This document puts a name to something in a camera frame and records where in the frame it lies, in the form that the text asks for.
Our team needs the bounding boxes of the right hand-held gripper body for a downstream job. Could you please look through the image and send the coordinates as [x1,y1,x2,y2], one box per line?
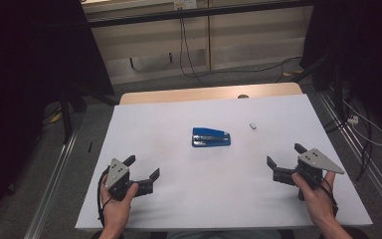
[295,147,345,192]

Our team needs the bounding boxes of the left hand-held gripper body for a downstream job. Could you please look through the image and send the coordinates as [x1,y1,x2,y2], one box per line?
[104,157,137,202]

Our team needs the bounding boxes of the blue stapler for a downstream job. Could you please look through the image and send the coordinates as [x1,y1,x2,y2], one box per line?
[191,126,232,148]

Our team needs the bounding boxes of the person's left hand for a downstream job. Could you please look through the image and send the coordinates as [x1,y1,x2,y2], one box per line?
[100,174,140,231]

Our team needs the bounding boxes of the person's right hand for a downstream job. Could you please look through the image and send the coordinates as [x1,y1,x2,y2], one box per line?
[290,170,339,227]

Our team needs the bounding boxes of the white table cover sheet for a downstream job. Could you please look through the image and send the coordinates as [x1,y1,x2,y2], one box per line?
[75,94,374,231]

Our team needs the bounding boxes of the black stand legs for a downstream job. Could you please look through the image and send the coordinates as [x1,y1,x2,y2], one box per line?
[58,84,121,145]

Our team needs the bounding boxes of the light wooden table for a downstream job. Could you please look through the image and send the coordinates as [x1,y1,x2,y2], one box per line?
[118,82,303,106]

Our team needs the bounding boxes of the person's grey clothing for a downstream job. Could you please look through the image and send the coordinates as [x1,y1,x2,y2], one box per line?
[165,229,284,239]

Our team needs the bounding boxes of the black curtain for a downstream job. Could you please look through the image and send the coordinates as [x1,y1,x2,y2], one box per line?
[299,0,382,140]
[0,0,115,230]

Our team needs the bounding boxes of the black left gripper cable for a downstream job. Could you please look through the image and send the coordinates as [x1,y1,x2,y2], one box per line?
[96,168,113,227]

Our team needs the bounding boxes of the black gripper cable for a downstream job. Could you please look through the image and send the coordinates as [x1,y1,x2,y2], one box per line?
[96,168,113,227]
[312,177,340,217]

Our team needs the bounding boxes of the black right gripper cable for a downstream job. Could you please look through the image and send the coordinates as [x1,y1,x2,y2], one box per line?
[312,177,340,217]

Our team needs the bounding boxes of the aluminium floor rail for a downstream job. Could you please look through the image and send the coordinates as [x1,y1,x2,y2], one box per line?
[317,91,382,228]
[23,127,80,239]

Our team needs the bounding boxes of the black looped floor cable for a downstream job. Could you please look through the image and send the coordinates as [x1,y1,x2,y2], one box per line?
[323,99,374,183]

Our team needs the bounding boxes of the white floor cable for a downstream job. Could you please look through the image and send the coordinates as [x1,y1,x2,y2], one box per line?
[341,99,382,147]

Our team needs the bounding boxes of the black hanging cable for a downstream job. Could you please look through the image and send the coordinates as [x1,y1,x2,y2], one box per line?
[178,9,213,88]

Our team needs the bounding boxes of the black horizontal frame bar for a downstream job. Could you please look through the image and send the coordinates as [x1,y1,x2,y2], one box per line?
[85,0,314,30]

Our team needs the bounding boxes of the white wall socket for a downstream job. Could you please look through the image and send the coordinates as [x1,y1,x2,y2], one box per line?
[173,0,198,11]

